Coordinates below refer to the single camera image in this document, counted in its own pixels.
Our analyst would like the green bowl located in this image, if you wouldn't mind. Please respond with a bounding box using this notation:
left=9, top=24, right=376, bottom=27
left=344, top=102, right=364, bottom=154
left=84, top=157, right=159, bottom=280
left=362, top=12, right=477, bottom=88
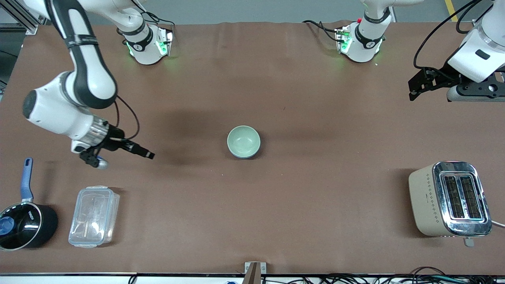
left=227, top=125, right=261, bottom=157

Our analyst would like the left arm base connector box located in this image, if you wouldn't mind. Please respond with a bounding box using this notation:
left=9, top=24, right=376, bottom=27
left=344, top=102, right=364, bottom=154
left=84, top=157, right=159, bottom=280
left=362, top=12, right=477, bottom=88
left=335, top=26, right=352, bottom=54

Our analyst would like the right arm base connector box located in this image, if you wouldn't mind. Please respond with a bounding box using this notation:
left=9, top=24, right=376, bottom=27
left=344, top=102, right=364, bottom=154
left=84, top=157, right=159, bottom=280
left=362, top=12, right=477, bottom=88
left=157, top=28, right=174, bottom=56

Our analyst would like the blue bowl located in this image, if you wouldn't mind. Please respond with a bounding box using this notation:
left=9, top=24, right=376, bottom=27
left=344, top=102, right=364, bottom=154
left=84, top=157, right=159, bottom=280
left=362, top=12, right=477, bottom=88
left=228, top=143, right=262, bottom=159

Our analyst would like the clear plastic food container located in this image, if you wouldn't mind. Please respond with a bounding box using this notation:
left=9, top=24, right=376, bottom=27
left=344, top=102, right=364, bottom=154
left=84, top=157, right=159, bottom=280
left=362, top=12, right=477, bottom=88
left=68, top=186, right=120, bottom=249

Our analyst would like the beige and chrome toaster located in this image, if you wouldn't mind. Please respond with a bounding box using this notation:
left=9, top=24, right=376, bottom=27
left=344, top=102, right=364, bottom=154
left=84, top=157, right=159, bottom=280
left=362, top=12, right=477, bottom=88
left=408, top=161, right=493, bottom=247

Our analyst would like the glass lid with blue knob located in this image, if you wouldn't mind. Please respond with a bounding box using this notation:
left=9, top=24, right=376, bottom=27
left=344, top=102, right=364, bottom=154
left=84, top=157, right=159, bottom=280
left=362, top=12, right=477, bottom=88
left=0, top=203, right=42, bottom=250

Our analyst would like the black right arm wrist cable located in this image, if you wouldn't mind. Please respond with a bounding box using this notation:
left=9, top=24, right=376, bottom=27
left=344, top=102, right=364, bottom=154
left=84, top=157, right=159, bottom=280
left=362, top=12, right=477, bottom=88
left=114, top=95, right=141, bottom=142

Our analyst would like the black arm wrist cable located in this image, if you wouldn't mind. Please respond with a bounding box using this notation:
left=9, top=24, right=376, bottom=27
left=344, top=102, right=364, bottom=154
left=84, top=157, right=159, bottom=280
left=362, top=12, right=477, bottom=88
left=413, top=0, right=494, bottom=71
left=114, top=95, right=141, bottom=142

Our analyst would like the black left arm wrist cable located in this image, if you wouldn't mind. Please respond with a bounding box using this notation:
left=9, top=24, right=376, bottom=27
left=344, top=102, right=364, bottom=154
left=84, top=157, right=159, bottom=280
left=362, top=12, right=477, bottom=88
left=413, top=0, right=494, bottom=71

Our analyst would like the dark saucepan with blue handle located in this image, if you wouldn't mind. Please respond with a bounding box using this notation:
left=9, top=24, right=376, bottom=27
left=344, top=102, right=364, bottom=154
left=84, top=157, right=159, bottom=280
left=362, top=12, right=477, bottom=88
left=0, top=158, right=59, bottom=252

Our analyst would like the black left arm base cable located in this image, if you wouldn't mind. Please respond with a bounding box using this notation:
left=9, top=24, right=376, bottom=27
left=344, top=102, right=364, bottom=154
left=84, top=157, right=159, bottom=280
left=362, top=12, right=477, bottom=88
left=303, top=20, right=340, bottom=42

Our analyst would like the black arm base cable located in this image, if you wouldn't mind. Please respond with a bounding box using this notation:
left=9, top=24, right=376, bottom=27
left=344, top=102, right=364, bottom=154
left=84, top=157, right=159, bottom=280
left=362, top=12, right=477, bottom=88
left=132, top=0, right=176, bottom=30
left=303, top=20, right=340, bottom=42

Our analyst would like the black right arm base cable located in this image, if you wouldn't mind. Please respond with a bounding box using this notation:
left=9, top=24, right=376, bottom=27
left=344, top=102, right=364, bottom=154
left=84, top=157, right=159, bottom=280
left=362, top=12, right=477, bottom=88
left=132, top=0, right=176, bottom=30

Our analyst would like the aluminium frame profile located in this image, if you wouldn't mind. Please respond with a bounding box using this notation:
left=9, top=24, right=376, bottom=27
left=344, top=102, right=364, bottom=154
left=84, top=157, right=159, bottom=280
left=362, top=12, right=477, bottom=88
left=0, top=0, right=41, bottom=37

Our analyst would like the metal table edge bracket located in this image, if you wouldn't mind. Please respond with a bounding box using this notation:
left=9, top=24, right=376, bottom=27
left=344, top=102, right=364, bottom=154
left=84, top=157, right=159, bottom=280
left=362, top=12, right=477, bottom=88
left=244, top=262, right=267, bottom=284

